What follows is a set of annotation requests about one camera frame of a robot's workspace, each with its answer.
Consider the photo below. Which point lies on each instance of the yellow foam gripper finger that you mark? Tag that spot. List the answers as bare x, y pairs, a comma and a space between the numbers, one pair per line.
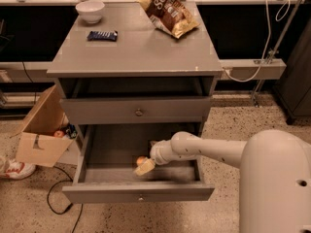
144, 168

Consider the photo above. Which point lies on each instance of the orange fruit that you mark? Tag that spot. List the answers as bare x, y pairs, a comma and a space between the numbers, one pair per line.
140, 160

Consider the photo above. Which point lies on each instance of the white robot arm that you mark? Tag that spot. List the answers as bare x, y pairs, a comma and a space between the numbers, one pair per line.
275, 176

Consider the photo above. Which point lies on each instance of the open grey middle drawer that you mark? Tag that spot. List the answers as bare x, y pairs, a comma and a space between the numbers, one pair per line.
105, 172

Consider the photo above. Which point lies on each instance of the closed grey top drawer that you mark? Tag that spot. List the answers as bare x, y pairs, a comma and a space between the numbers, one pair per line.
135, 110

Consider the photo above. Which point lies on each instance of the grey drawer cabinet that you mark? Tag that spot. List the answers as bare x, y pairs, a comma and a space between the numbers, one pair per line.
143, 62

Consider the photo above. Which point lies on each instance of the red apple in box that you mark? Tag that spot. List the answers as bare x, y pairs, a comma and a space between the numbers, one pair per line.
58, 134

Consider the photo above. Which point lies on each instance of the open cardboard box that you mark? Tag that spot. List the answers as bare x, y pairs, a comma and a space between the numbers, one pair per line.
37, 145

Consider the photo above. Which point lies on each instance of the white and red sneaker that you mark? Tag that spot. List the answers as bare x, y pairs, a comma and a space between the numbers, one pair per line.
14, 170

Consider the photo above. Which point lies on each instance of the blue candy bar wrapper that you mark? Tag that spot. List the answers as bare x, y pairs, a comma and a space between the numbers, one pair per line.
102, 36

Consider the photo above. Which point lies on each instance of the brown chip bag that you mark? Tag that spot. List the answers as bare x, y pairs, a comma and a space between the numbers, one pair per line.
170, 16

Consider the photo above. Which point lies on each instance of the dark grey cabinet at right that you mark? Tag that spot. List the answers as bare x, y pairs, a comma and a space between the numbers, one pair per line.
294, 88

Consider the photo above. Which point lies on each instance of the white ceramic bowl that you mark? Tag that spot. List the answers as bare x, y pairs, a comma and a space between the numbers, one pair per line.
90, 11

